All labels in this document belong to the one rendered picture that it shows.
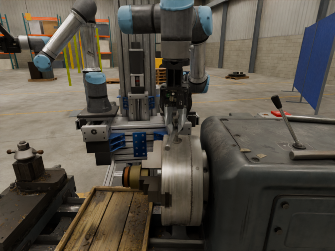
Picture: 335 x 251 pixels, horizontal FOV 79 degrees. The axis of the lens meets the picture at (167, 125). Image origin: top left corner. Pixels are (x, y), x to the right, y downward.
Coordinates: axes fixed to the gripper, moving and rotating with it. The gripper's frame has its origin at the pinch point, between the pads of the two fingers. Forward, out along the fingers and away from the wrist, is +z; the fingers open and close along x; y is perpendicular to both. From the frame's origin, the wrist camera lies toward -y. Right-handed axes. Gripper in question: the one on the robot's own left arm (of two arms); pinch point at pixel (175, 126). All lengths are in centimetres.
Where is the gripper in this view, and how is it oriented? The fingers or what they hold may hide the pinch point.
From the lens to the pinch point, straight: 61.8
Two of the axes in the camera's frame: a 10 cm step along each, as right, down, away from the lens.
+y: -1.2, 4.2, -9.0
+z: 0.0, 9.1, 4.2
